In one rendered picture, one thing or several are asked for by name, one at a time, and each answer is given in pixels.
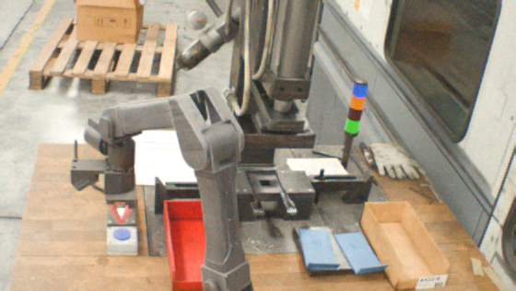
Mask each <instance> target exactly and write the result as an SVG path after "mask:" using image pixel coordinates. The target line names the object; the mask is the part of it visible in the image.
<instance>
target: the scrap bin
mask: <svg viewBox="0 0 516 291"><path fill-rule="evenodd" d="M163 225H164V232H165V240H166V248H167V254H168V258H169V264H170V280H171V287H172V291H203V288H202V285H203V283H202V276H201V269H200V265H201V264H204V263H205V229H204V221H203V213H202V205H201V200H165V201H164V214H163Z"/></svg>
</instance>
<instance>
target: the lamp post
mask: <svg viewBox="0 0 516 291"><path fill-rule="evenodd" d="M354 83H356V84H359V85H361V86H368V85H369V82H368V81H367V79H364V78H356V79H355V81H354ZM344 134H345V136H346V144H345V149H344V152H343V156H342V160H341V165H342V166H343V168H344V169H345V171H346V167H347V162H348V160H349V156H350V151H351V148H352V144H353V140H354V137H357V136H358V132H357V133H355V134H352V133H349V132H347V131H346V130H344Z"/></svg>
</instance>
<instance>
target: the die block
mask: <svg viewBox="0 0 516 291"><path fill-rule="evenodd" d="M259 197H260V200H261V202H277V204H278V206H279V209H280V212H281V213H282V216H283V217H284V220H285V221H309V219H310V214H311V207H312V202H313V198H314V196H288V198H289V200H290V201H293V203H294V205H295V206H296V209H297V213H296V214H294V215H291V214H286V208H285V206H284V204H283V202H282V200H281V198H280V196H259ZM236 200H237V209H238V219H239V222H256V220H257V215H253V211H252V207H251V196H241V197H236Z"/></svg>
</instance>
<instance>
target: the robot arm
mask: <svg viewBox="0 0 516 291"><path fill-rule="evenodd" d="M205 103H206V104H205ZM206 106H207V108H206ZM207 110H208V111H207ZM208 116H209V120H210V123H211V124H209V125H207V123H206V122H207V120H208ZM170 128H174V131H175V133H176V137H177V140H178V144H179V148H180V150H181V153H182V158H183V160H184V162H185V163H186V164H187V166H188V167H190V168H191V169H193V172H194V176H195V177H196V182H197V185H198V189H199V192H200V198H201V205H202V213H203V221H204V229H205V263H204V264H201V265H200V269H201V276H202V283H203V285H202V288H203V291H254V289H253V286H252V281H251V271H250V261H249V260H246V254H245V251H244V249H243V247H242V243H241V240H240V229H239V219H238V209H237V200H236V177H237V173H238V165H237V163H239V162H241V159H240V152H241V150H243V148H244V145H245V138H244V134H243V131H242V129H241V128H240V126H239V124H238V123H237V122H236V120H235V119H234V115H233V114H232V112H231V110H230V109H229V107H228V106H227V104H226V102H225V101H224V100H223V98H221V94H220V93H219V91H218V89H217V88H216V87H202V88H199V89H197V90H196V91H195V92H190V93H186V94H181V95H177V96H172V97H166V98H159V99H149V100H147V99H137V100H132V101H128V102H125V103H124V104H120V105H118V106H115V107H111V108H109V109H106V110H105V111H103V112H102V113H100V114H98V115H94V116H92V117H89V118H88V125H87V127H86V130H85V132H84V139H85V140H86V143H88V144H89V145H91V147H93V148H96V149H97V150H98V151H99V152H100V153H101V154H102V155H103V156H107V157H105V158H104V159H90V158H72V162H71V167H70V169H71V183H72V185H73V186H74V187H75V188H76V190H77V191H78V192H81V191H82V190H84V189H86V188H87V187H88V186H89V185H90V186H91V185H93V184H95V183H97V182H99V174H104V194H106V197H105V203H106V205H107V206H108V208H109V210H110V211H111V213H112V214H113V215H114V217H115V219H116V222H117V224H119V225H120V224H124V222H125V221H126V219H127V218H128V217H129V215H130V213H131V212H132V211H133V210H134V209H136V208H137V188H136V173H135V151H136V141H135V139H134V138H133V137H136V136H139V135H140V134H143V131H148V130H159V129H170ZM119 204H125V205H126V208H125V209H124V211H123V215H122V216H120V215H119V213H118V210H117V208H116V206H115V205H119Z"/></svg>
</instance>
